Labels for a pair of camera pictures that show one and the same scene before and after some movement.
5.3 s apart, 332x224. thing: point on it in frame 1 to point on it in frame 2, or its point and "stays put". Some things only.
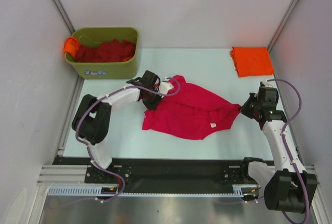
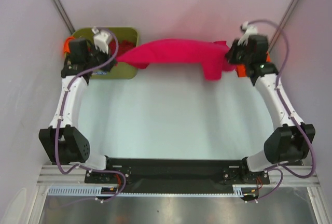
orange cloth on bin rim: (71, 44) stays put
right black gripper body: (254, 103) to (239, 55)
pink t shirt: (192, 112) to (211, 55)
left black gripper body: (151, 99) to (97, 55)
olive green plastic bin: (120, 70) stays put
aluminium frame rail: (64, 175) stays put
